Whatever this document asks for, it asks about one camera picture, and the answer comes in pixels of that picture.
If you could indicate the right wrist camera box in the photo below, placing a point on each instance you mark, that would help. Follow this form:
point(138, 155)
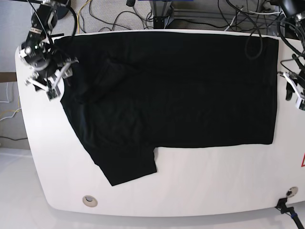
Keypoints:
point(53, 93)

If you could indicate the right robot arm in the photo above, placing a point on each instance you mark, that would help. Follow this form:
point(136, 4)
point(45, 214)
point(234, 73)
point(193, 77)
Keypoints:
point(43, 21)

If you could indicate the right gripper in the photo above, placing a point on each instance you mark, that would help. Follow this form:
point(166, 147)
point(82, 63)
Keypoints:
point(47, 69)

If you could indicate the red warning sticker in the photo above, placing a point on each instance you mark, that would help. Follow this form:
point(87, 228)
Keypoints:
point(303, 161)

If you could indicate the table grommet hole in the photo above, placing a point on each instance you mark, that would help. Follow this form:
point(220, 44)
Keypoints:
point(90, 201)
point(292, 192)

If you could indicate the black frame base block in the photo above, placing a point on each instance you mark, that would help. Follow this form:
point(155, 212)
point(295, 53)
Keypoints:
point(160, 22)

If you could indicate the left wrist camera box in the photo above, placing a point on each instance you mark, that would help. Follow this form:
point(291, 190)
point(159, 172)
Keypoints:
point(300, 103)

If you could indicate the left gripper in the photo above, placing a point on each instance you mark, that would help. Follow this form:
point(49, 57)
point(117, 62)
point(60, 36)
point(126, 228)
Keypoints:
point(289, 89)

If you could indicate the black T-shirt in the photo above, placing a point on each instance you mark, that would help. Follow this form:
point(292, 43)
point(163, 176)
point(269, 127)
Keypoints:
point(132, 92)

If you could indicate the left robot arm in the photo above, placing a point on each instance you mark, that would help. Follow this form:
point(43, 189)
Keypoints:
point(293, 14)

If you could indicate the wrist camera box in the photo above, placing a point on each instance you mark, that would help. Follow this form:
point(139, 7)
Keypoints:
point(300, 103)
point(53, 93)

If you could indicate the black clamp with cable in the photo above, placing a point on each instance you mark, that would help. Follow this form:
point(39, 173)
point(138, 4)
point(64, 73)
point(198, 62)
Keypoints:
point(282, 207)

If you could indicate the left table grommet hole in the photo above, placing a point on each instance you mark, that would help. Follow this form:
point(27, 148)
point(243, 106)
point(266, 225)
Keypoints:
point(90, 201)

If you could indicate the right table grommet hole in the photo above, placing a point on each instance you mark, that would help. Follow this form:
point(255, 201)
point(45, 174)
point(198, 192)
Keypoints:
point(292, 192)

